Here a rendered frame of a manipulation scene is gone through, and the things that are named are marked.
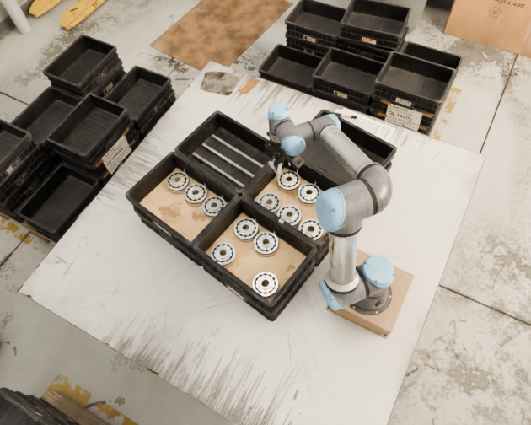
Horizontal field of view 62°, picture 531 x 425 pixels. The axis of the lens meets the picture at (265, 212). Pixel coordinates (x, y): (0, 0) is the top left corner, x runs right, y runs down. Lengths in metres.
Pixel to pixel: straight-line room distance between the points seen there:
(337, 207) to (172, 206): 0.96
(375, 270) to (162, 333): 0.89
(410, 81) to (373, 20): 0.59
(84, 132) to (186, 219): 1.16
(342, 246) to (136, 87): 2.18
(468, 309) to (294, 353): 1.27
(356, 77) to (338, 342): 1.85
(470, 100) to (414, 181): 1.56
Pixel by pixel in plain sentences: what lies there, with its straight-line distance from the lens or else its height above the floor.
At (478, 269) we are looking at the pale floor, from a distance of 2.90.
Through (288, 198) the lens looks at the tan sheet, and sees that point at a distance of 1.94.
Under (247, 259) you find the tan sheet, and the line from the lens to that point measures 1.81.
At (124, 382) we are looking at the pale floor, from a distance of 2.67.
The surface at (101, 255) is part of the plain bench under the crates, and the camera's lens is 2.14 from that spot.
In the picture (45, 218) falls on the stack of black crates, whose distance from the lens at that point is 2.92.
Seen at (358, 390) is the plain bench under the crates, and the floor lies 0.70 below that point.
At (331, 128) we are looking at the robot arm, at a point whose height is 1.32.
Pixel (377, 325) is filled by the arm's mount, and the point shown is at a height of 0.80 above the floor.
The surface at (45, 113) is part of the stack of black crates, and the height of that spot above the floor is 0.38.
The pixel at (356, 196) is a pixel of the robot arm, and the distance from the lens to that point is 1.25.
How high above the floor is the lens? 2.48
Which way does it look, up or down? 60 degrees down
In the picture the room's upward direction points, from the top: 6 degrees counter-clockwise
